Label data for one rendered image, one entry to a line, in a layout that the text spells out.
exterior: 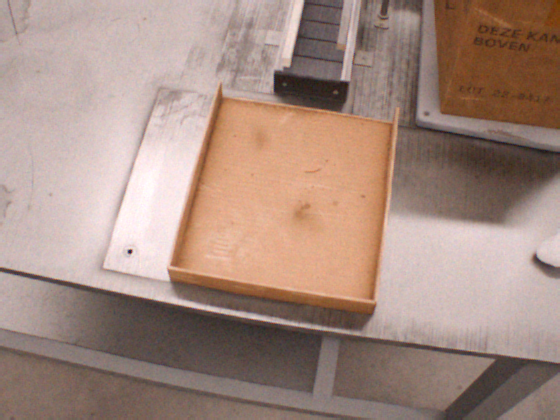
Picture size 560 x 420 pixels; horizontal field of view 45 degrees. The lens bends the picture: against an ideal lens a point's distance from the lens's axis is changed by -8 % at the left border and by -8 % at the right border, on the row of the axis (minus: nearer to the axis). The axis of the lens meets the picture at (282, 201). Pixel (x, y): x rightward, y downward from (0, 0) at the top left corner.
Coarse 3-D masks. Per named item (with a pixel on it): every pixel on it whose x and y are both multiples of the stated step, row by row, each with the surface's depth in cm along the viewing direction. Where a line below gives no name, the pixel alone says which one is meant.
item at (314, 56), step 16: (320, 0) 109; (336, 0) 109; (304, 16) 107; (320, 16) 107; (336, 16) 107; (304, 32) 106; (320, 32) 106; (336, 32) 106; (304, 48) 104; (320, 48) 104; (304, 64) 102; (320, 64) 102; (336, 64) 102; (336, 80) 101
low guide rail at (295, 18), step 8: (296, 0) 104; (304, 0) 106; (296, 8) 103; (296, 16) 102; (296, 24) 102; (288, 32) 101; (296, 32) 102; (288, 40) 100; (288, 48) 99; (288, 56) 98; (288, 64) 99
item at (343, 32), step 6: (348, 0) 98; (348, 6) 97; (342, 12) 97; (348, 12) 97; (342, 18) 96; (348, 18) 96; (342, 24) 96; (348, 24) 96; (342, 30) 95; (348, 30) 95; (342, 36) 94; (342, 42) 94; (336, 48) 95; (342, 48) 95
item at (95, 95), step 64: (0, 0) 116; (64, 0) 116; (128, 0) 116; (192, 0) 116; (256, 0) 116; (0, 64) 108; (64, 64) 108; (128, 64) 108; (192, 64) 108; (256, 64) 109; (384, 64) 109; (0, 128) 102; (64, 128) 102; (128, 128) 102; (192, 128) 102; (0, 192) 96; (64, 192) 96; (128, 192) 97; (448, 192) 98; (512, 192) 98; (0, 256) 91; (64, 256) 92; (128, 256) 92; (384, 256) 93; (448, 256) 93; (512, 256) 93; (256, 320) 88; (320, 320) 88; (384, 320) 88; (448, 320) 88; (512, 320) 88
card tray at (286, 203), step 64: (256, 128) 102; (320, 128) 102; (384, 128) 103; (192, 192) 95; (256, 192) 97; (320, 192) 97; (384, 192) 97; (192, 256) 92; (256, 256) 92; (320, 256) 92
